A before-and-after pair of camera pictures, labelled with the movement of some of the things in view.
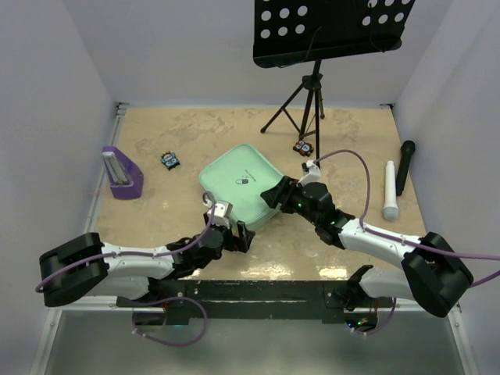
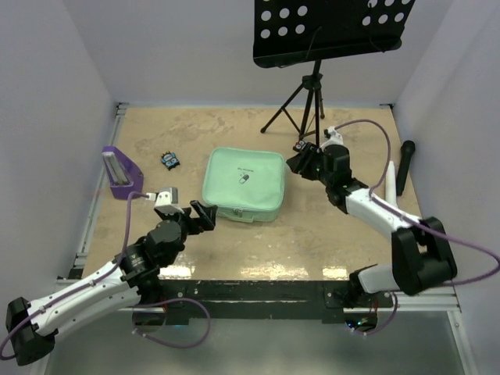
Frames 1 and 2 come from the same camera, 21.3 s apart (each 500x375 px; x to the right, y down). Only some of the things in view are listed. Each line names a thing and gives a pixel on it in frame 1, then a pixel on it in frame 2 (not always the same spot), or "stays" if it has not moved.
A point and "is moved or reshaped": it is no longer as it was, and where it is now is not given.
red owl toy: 305,148 stays
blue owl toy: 169,160 stays
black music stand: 294,32 stays
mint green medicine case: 241,176 is moved or reshaped
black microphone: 407,149 stays
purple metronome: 125,177 stays
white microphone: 391,211 stays
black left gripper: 241,242 to 205,221
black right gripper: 283,194 to 300,163
